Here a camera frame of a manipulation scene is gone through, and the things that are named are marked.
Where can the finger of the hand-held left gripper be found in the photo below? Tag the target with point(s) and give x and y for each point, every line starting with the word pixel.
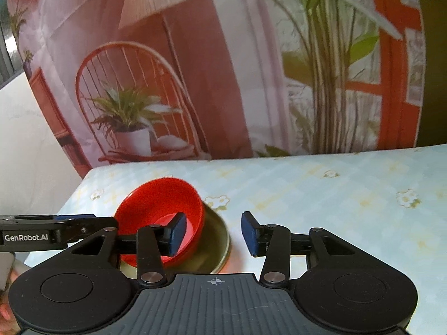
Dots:
pixel 90 225

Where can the floral tablecloth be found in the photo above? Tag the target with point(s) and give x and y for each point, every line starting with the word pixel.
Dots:
pixel 331 195

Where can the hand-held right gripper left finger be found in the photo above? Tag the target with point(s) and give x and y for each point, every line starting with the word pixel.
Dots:
pixel 178 232

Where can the green round plate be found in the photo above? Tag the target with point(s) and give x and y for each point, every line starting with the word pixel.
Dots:
pixel 213 244

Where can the red bowl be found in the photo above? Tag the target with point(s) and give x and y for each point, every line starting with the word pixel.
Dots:
pixel 153 202

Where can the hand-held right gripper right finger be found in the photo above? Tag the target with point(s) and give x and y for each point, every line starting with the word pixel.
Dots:
pixel 249 232

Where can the person's left hand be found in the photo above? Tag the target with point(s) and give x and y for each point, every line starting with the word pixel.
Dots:
pixel 5 312

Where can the printed backdrop cloth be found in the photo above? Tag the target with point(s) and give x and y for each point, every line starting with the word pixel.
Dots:
pixel 227 76

